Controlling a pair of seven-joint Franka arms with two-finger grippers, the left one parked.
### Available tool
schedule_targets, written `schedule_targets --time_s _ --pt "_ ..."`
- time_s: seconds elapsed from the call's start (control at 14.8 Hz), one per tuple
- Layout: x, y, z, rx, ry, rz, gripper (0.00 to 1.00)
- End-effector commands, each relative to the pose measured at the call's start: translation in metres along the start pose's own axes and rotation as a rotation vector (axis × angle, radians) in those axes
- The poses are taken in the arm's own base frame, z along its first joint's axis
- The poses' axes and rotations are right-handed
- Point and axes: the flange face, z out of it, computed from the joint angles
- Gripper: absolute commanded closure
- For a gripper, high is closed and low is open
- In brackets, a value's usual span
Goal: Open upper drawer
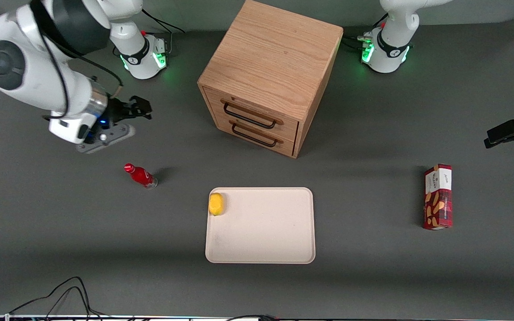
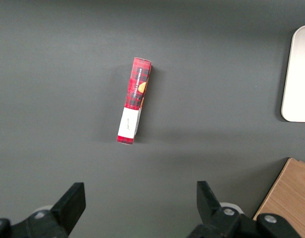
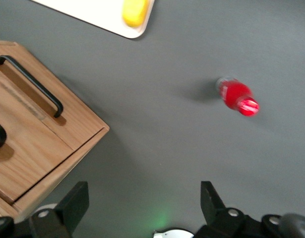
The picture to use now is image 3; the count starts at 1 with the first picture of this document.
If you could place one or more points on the wooden drawer cabinet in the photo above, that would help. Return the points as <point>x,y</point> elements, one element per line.
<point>63,166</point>

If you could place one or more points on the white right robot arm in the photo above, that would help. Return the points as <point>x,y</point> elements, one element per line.
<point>174,234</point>

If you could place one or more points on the yellow lemon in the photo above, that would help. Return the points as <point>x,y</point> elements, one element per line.
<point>135,12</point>

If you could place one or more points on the cream plastic tray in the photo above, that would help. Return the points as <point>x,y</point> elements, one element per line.
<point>92,10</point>

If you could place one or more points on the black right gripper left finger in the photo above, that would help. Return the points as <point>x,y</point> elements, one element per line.
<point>68,213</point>

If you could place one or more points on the red bottle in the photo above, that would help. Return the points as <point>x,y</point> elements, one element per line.
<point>234,95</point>

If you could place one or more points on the wooden drawer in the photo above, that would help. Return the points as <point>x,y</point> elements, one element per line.
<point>78,129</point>
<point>30,153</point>

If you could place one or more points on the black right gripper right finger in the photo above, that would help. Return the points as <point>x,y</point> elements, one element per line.
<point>221,220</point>

